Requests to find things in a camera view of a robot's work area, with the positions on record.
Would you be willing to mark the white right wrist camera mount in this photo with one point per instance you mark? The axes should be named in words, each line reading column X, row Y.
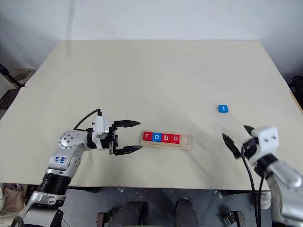
column 267, row 139

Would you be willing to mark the white plastic bag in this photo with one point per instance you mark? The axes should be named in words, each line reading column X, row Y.
column 10, row 197

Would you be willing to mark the light wooden letter tray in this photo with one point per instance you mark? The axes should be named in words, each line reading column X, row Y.
column 185, row 142

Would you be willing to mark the red letter tile o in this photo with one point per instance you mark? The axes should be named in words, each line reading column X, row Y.
column 175, row 138

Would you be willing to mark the beige rounded object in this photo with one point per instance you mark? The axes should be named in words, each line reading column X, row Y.
column 24, row 74

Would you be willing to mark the red letter tile b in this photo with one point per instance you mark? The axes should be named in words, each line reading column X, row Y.
column 166, row 138

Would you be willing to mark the red letter tile r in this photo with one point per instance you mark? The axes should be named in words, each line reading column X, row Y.
column 147, row 136

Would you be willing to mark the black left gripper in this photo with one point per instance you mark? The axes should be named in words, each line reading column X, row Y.
column 112, row 142

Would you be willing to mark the blue letter tile o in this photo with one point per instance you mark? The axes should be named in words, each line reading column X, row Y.
column 156, row 137

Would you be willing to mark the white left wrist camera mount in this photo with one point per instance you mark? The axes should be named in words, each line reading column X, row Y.
column 101, row 126

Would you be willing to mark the black equipment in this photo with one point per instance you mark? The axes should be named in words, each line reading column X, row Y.
column 297, row 86

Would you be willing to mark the blue letter tile t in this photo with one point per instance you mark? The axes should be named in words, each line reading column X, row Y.
column 223, row 108

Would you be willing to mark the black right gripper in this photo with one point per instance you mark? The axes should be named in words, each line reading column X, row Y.
column 251, row 147

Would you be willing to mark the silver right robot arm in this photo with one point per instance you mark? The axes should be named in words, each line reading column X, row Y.
column 287, row 184

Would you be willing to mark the white rounded object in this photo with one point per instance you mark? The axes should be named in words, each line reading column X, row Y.
column 266, row 199

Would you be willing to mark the black tripod stand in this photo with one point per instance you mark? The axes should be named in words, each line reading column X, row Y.
column 10, row 76

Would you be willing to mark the dark rounded shape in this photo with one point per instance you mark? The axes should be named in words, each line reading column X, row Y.
column 187, row 212
column 129, row 214

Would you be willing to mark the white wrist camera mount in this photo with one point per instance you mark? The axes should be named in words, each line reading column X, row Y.
column 101, row 126
column 267, row 139

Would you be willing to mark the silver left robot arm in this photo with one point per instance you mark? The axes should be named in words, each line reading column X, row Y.
column 66, row 151

